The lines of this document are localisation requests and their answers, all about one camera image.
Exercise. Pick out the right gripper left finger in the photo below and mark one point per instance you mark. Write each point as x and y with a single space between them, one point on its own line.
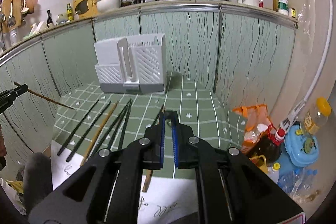
154 151

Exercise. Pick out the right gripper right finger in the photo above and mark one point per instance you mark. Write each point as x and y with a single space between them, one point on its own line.
183 155

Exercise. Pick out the brown wooden chopstick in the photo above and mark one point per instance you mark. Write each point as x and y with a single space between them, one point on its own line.
44 97

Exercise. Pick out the dark green chopstick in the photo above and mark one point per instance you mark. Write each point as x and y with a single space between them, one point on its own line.
116 120
118 135
65 144
78 144

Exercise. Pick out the green checked table mat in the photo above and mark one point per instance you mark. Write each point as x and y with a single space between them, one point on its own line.
196 106

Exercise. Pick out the orange plastic bag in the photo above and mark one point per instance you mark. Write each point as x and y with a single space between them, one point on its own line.
255 126

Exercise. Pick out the white plastic utensil holder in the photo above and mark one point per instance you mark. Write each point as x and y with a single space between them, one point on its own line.
132 64

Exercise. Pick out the dark sauce bottle red cap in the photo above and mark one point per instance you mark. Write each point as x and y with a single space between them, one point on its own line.
270 146

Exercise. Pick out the dark wine bottle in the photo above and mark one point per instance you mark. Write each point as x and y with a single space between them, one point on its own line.
49 19

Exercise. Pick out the green glass bottle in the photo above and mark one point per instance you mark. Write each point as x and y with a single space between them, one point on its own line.
70 14

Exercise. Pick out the blue plastic container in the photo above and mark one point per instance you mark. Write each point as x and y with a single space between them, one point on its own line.
294 154

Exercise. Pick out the clear plastic water bottle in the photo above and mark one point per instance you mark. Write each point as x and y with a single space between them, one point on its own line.
297 181

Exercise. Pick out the yellow microwave oven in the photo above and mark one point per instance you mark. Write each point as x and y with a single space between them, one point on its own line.
85 8

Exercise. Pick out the yellow lid oil bottle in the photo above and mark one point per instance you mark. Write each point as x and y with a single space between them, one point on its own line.
316 117

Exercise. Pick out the white ceramic bowl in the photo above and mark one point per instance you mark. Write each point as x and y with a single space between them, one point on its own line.
107 5

